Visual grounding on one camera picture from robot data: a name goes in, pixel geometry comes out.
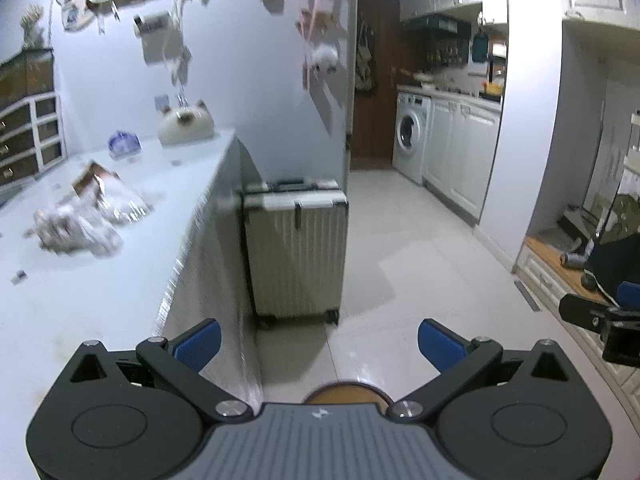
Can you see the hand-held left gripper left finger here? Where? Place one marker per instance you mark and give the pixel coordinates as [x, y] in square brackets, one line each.
[200, 345]

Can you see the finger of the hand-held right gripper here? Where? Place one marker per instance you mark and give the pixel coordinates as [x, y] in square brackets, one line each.
[580, 311]
[631, 294]

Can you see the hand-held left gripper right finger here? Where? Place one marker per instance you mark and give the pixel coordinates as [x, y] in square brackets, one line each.
[440, 347]

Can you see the yellow bin with brown rim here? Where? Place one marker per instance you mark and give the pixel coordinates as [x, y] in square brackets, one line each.
[345, 394]

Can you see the clear plastic bag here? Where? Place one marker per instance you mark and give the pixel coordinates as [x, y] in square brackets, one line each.
[125, 205]

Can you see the white paper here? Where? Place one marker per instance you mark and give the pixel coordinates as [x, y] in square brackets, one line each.
[75, 232]

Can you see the brown snack wrapper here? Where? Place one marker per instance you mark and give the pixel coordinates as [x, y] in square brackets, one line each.
[95, 180]

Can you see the dark bag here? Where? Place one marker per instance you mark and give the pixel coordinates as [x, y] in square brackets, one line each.
[612, 265]

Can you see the white bench drawer cabinet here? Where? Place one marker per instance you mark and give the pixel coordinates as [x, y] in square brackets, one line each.
[550, 280]

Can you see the silver can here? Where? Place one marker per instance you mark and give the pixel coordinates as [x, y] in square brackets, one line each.
[572, 259]

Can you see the grey metal floor strip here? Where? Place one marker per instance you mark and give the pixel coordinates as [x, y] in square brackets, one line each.
[527, 296]

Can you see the white covered table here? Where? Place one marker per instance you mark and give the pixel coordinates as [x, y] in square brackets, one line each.
[125, 280]

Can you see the cream ribbed suitcase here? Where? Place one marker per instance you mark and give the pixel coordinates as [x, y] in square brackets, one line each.
[295, 260]

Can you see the white kitchen base cabinets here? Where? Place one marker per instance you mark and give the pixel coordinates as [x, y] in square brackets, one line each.
[460, 160]

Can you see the white washing machine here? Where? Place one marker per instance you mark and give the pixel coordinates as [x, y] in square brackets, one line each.
[410, 135]

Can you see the blue tissue pack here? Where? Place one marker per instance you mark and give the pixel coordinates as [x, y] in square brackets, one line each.
[124, 143]

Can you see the cream cat-shaped ornament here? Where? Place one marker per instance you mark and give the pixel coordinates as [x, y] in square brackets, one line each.
[185, 127]

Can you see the brown wooden door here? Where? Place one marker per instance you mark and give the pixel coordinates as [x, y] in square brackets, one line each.
[375, 125]

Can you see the white drawer unit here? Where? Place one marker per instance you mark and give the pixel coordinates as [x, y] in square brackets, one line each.
[30, 135]

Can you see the teal hanging board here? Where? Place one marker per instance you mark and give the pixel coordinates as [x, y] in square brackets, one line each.
[479, 49]

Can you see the white plush sheep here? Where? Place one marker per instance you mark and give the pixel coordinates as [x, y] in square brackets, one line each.
[324, 57]

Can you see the glass fish tank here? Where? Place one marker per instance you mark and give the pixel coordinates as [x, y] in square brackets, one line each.
[25, 77]

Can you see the white wall socket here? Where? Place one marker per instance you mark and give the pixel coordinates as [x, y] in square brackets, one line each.
[162, 102]

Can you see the wall paper roll holder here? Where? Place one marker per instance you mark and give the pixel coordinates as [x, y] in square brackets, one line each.
[152, 24]

